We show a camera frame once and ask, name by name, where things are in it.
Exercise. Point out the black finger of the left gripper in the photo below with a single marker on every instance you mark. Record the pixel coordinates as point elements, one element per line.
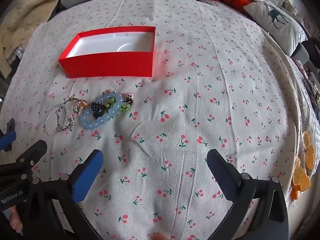
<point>33,154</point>

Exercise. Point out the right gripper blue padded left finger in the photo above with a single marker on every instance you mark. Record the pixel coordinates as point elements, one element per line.
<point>85,174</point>

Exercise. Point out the right gripper dark padded right finger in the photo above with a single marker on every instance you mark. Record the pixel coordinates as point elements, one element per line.
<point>228,178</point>

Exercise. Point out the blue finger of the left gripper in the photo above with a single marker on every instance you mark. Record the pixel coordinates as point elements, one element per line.
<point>9,137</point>

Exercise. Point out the gold ring cluster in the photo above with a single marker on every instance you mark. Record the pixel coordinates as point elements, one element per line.
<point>78,104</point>

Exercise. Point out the red jewelry box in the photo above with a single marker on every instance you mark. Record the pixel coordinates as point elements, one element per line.
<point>110,52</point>

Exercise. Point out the person's left hand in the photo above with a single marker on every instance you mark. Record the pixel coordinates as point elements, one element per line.
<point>15,221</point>

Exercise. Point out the orange yellow floor object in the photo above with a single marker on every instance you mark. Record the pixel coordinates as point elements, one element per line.
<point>300,179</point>

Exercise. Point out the beige fleece blanket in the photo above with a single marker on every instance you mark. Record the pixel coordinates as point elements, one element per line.
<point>19,24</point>

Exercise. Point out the deer print pillow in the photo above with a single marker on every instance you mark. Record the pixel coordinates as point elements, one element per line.
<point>284,29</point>

